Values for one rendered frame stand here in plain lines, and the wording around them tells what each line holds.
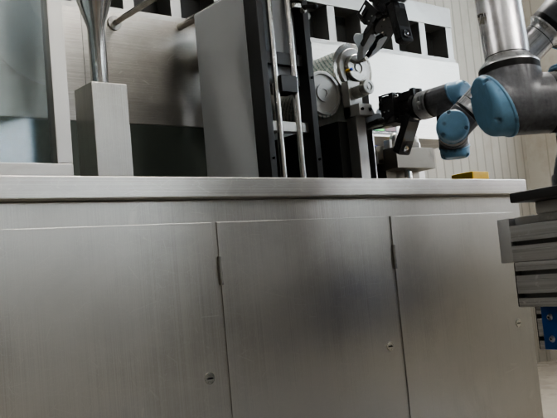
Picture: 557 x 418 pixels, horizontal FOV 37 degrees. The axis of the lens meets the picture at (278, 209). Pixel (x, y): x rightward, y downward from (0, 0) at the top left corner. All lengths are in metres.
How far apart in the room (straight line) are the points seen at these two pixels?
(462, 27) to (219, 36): 3.53
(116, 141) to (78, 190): 0.48
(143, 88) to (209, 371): 0.96
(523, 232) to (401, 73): 1.38
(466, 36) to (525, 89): 4.03
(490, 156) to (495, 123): 3.94
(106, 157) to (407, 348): 0.81
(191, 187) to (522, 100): 0.63
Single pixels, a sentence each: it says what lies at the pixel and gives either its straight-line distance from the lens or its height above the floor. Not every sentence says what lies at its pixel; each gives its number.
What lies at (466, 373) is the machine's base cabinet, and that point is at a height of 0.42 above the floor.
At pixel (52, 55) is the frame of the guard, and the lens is 1.55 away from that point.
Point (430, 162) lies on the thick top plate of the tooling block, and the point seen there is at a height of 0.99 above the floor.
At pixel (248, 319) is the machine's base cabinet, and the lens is 1.64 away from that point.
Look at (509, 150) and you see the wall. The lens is 5.65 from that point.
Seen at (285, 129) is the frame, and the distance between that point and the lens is 1.95.
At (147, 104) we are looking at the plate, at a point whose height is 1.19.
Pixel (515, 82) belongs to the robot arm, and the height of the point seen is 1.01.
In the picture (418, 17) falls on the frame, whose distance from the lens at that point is 3.13.
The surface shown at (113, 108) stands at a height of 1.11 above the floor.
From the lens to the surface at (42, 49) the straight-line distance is 1.56.
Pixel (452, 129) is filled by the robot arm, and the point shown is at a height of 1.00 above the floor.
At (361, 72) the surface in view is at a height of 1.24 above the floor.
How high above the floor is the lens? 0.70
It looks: 5 degrees up
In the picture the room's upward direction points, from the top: 5 degrees counter-clockwise
